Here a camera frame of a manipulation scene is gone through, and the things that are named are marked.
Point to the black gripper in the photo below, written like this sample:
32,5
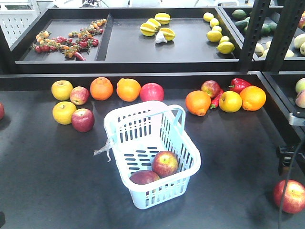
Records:
285,154

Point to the red-yellow apple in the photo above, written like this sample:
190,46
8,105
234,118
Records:
165,164
143,177

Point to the light blue plastic basket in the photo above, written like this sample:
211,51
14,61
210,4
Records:
136,133

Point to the orange at tray edge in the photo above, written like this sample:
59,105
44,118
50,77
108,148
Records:
253,98

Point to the pale peach back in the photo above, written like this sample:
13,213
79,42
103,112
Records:
300,85

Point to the yellow apple near peppers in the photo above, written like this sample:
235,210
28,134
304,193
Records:
230,102

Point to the red bell pepper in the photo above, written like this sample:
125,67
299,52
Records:
238,84

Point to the red chili pepper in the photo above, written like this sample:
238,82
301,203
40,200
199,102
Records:
215,102

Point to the red apple behind orange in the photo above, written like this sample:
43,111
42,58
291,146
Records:
211,87

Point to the orange near peppers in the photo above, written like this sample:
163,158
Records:
198,102

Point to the large pink-red apple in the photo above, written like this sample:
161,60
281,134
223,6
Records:
151,92

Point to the orange right of pair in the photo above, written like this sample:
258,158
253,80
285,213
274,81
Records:
128,89

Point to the orange of pair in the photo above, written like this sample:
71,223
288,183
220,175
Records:
128,89
101,88

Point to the white garlic bulb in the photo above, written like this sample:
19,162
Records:
160,38

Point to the orange left of pair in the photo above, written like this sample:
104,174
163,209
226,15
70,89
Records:
101,88

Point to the dark red apple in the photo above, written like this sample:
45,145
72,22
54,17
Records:
83,120

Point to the small pinkish red apple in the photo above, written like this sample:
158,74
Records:
79,95

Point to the yellow apple front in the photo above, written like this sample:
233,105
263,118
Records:
62,112

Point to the yellow apple back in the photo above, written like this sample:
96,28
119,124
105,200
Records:
61,90

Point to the lone red apple far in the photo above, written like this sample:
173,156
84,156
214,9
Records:
2,111

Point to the black upright rack post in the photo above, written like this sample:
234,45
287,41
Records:
258,15

